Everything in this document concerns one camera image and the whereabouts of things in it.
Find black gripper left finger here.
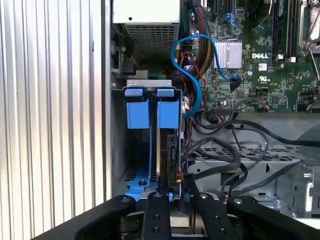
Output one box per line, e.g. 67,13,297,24
32,176,173,240

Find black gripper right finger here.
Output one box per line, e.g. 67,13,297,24
184,174,320,240

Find black disk power wire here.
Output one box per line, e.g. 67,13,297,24
167,136,250,193

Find hard disk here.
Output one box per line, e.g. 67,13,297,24
156,87,182,201

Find empty blue disk carrier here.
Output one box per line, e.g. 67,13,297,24
124,87,154,201

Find grey disk bay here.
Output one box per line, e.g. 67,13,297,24
111,79,185,201

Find black RAM slot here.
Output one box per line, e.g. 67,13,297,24
272,0,285,61
285,0,298,60

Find perforated grey drive cage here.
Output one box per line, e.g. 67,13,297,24
189,146,320,218

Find black open PC case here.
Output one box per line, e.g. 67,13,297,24
101,0,320,240

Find green Dell motherboard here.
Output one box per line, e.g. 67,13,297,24
179,0,320,115

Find silver finned heat sink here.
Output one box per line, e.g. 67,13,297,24
213,41,243,70

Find silver power supply unit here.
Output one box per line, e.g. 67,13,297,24
112,0,181,63

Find thin metal locking lever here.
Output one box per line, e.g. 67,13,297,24
307,46,320,81

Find CPU socket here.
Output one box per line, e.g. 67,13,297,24
297,0,320,58

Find thick black cable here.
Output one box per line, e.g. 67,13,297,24
192,119,320,148
226,159,320,201

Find long blue SATA wire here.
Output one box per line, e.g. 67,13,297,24
170,33,243,118

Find braided power supply wire bundle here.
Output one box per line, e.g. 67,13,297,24
182,0,216,76

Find short blue SATA wire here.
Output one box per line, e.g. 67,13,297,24
223,12,238,30

